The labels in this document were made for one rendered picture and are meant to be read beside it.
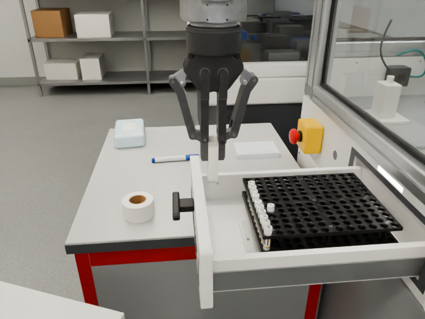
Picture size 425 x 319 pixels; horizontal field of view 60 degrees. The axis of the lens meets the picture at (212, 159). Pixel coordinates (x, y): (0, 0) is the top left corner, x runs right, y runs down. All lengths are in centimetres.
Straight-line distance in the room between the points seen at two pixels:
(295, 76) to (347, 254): 96
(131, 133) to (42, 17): 339
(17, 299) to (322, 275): 44
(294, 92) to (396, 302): 91
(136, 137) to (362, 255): 78
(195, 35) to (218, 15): 4
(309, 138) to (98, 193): 54
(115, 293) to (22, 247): 129
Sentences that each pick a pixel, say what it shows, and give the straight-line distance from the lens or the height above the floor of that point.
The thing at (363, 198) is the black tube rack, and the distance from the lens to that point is 70.
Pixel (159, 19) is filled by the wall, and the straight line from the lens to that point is 471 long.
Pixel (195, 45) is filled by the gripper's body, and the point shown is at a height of 117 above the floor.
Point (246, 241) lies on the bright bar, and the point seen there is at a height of 85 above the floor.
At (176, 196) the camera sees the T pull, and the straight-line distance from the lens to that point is 63.
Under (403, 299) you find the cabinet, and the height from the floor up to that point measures 77.
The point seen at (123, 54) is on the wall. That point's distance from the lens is 481.
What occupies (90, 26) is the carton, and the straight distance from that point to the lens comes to 433.
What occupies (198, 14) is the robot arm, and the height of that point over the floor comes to 121.
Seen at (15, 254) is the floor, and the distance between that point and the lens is 213.
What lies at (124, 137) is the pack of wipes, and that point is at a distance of 117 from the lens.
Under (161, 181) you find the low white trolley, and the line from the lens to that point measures 98.
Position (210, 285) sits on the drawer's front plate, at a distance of 54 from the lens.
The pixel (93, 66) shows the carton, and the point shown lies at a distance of 446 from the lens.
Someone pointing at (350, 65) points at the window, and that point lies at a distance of 87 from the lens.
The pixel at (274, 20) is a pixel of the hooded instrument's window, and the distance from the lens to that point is 139.
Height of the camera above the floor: 125
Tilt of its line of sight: 27 degrees down
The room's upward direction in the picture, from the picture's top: straight up
